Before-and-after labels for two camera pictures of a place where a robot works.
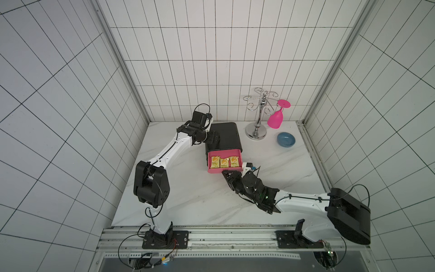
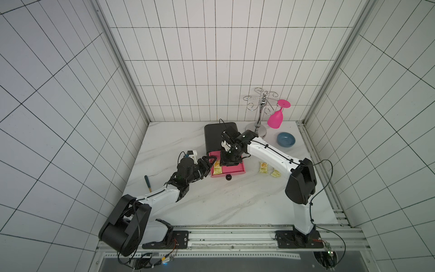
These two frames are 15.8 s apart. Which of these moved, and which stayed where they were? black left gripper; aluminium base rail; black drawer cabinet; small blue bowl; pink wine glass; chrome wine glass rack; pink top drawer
Moved: pink top drawer; black left gripper
Stayed: small blue bowl; black drawer cabinet; aluminium base rail; chrome wine glass rack; pink wine glass
